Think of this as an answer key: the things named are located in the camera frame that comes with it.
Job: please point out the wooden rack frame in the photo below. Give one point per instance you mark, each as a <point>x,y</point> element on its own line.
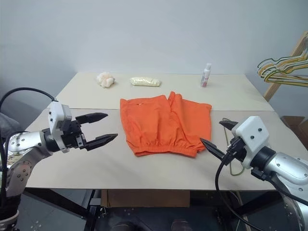
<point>272,90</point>

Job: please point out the white bottle pink label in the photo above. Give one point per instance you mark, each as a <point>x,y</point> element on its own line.
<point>205,75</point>

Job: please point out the pale yellow plastic packet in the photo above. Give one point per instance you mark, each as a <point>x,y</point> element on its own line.
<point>145,81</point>

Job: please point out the flat brown cardboard panel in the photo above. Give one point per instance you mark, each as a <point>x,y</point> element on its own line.
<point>144,198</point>

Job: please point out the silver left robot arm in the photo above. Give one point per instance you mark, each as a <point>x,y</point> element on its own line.
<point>21,142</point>

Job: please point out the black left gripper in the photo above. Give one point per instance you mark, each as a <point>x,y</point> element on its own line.
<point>72,137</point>

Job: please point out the grey cushion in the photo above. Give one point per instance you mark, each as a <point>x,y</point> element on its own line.
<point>7,122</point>

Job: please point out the orange shorts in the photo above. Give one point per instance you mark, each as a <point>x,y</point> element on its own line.
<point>149,125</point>

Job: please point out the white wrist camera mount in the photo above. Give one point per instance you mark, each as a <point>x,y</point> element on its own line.
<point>57,113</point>
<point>252,130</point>

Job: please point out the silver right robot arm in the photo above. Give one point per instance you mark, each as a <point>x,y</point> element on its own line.
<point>288,166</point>

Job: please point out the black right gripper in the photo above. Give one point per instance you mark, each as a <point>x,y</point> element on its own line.
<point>237,148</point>

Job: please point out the open brown cardboard box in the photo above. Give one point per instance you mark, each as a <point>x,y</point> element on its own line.
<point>296,125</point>

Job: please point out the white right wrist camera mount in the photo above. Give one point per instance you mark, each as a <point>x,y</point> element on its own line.
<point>252,130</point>

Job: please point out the bundle of clothes hangers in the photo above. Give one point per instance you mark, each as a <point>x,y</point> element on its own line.
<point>267,72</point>

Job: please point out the black metal table frame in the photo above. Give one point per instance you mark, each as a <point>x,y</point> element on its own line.
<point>89,204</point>

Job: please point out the crumpled white tissue ball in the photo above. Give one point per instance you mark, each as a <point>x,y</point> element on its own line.
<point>106,80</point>

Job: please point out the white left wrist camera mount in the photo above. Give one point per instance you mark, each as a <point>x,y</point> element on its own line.
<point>57,113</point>

